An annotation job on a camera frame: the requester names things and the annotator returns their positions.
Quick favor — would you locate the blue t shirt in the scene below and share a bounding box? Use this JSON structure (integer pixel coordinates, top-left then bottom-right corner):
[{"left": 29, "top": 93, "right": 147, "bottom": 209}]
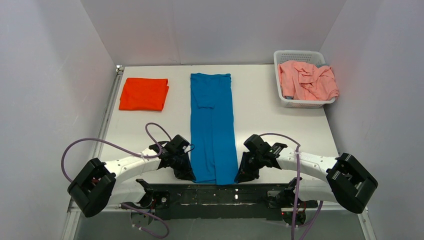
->
[{"left": 190, "top": 73, "right": 239, "bottom": 185}]

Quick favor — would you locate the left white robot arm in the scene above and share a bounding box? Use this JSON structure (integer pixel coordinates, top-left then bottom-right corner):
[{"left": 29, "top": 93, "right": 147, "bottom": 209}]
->
[{"left": 67, "top": 134, "right": 195, "bottom": 218}]

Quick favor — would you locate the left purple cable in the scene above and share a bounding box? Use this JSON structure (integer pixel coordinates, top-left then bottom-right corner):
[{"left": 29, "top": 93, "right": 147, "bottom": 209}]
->
[{"left": 60, "top": 122, "right": 173, "bottom": 239}]

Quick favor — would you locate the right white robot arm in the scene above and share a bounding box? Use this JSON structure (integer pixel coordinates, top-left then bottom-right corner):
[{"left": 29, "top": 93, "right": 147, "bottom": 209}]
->
[{"left": 234, "top": 134, "right": 379, "bottom": 214}]

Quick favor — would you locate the white plastic basket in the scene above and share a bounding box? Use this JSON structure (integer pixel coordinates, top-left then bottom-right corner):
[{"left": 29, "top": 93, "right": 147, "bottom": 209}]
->
[{"left": 273, "top": 50, "right": 336, "bottom": 109}]

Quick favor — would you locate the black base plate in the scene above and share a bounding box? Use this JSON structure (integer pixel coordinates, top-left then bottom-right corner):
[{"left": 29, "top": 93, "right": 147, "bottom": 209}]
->
[{"left": 120, "top": 183, "right": 319, "bottom": 222}]

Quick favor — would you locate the folded orange t shirt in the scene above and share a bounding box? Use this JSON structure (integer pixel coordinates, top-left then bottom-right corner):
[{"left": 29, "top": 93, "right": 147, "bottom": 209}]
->
[{"left": 118, "top": 77, "right": 169, "bottom": 112}]

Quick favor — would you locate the aluminium frame rail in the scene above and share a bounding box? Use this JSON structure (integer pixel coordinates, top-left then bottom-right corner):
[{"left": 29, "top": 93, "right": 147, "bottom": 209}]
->
[{"left": 61, "top": 65, "right": 377, "bottom": 240}]

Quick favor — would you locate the pink t shirt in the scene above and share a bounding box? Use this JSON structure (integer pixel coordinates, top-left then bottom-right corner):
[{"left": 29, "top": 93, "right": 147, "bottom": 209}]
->
[{"left": 277, "top": 60, "right": 340, "bottom": 101}]

